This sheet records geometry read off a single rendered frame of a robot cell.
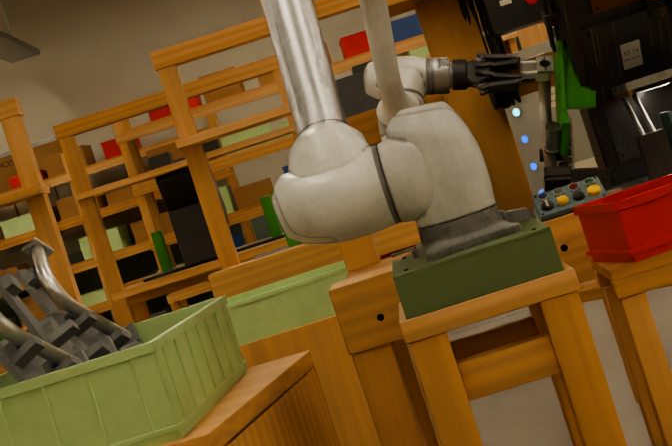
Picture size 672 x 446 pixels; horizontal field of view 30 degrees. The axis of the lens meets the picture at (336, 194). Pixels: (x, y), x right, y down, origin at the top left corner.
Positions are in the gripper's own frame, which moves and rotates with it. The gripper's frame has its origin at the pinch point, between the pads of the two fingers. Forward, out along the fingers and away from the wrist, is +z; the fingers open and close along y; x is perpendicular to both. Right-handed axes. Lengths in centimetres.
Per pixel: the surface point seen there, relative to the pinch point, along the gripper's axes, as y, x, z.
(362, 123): 16, 31, -44
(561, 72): -10.0, -8.3, 4.8
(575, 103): -14.4, -2.3, 7.9
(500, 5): 22.6, -2.3, -6.8
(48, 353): -96, -25, -97
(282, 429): -99, -1, -57
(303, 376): -78, 12, -55
